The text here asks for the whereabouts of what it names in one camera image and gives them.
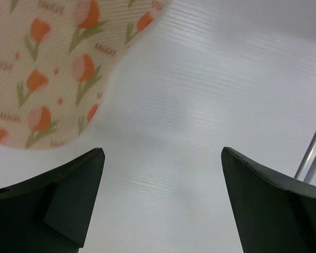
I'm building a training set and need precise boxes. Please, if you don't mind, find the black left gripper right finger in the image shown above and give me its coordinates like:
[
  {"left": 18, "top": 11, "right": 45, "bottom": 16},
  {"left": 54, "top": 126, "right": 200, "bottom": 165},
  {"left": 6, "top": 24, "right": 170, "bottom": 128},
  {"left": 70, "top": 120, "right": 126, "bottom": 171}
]
[{"left": 221, "top": 147, "right": 316, "bottom": 252}]

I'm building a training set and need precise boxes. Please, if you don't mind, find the floral mesh laundry bag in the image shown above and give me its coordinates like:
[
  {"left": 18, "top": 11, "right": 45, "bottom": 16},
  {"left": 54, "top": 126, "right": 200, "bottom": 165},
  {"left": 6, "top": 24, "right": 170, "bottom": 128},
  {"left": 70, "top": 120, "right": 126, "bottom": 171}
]
[{"left": 0, "top": 0, "right": 165, "bottom": 149}]

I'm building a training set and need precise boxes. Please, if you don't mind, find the aluminium frame post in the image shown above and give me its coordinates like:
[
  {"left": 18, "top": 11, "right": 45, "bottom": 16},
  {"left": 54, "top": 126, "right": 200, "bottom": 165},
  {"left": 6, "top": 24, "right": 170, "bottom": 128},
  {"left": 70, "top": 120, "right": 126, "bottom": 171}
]
[{"left": 294, "top": 131, "right": 316, "bottom": 184}]

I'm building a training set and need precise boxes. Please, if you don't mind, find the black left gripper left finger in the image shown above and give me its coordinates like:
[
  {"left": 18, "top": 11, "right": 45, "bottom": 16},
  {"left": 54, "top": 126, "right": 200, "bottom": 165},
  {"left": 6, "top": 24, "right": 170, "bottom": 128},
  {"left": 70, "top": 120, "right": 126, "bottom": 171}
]
[{"left": 0, "top": 148, "right": 105, "bottom": 252}]

